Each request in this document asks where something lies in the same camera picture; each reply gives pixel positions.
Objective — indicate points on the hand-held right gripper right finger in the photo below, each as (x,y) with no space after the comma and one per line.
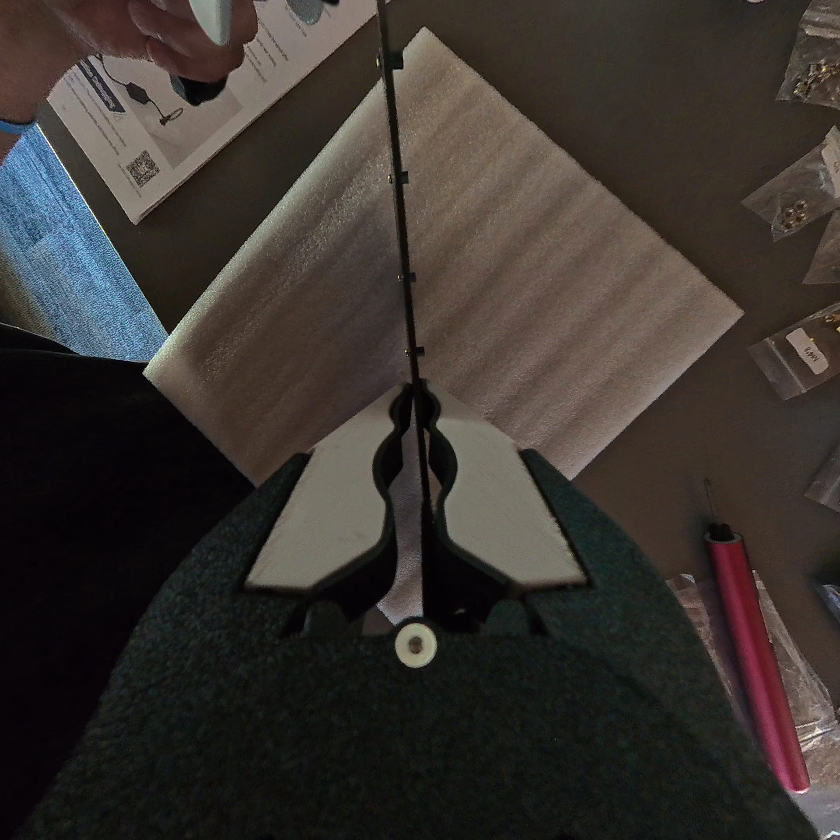
(512,518)

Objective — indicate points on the printed instruction leaflet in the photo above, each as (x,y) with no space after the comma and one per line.
(197,131)

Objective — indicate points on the scattered small screw bags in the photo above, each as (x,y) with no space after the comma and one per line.
(787,354)

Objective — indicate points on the black metal chassis plate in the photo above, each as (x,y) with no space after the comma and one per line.
(396,177)

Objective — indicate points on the person's left hand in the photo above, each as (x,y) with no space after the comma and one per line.
(131,23)

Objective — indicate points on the white foam sheet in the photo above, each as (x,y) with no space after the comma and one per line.
(525,262)

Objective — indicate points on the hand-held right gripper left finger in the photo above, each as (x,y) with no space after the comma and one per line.
(315,518)

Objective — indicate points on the large clear plastic bag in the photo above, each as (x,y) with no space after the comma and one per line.
(807,709)

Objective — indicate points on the pink screwdriver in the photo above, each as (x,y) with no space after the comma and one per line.
(754,656)

